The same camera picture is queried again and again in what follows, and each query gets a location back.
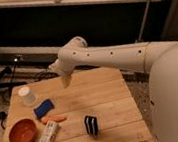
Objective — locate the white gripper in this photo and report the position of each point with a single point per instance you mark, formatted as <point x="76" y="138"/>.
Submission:
<point x="64" y="69"/>

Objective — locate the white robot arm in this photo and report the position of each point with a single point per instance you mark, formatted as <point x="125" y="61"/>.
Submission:
<point x="158" y="59"/>

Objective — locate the blue sponge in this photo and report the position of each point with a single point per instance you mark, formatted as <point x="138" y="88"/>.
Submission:
<point x="43" y="108"/>

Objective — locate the orange carrot toy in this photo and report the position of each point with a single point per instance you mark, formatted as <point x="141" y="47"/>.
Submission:
<point x="54" y="118"/>

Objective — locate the white tube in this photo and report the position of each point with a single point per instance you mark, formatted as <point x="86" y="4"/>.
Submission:
<point x="49" y="132"/>

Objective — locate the black tripod stand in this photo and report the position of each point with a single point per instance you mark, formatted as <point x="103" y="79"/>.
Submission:
<point x="10" y="85"/>

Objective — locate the orange bowl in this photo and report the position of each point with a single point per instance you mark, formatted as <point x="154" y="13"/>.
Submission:
<point x="24" y="130"/>

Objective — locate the metal pole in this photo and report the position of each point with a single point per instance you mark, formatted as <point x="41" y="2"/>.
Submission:
<point x="142" y="28"/>

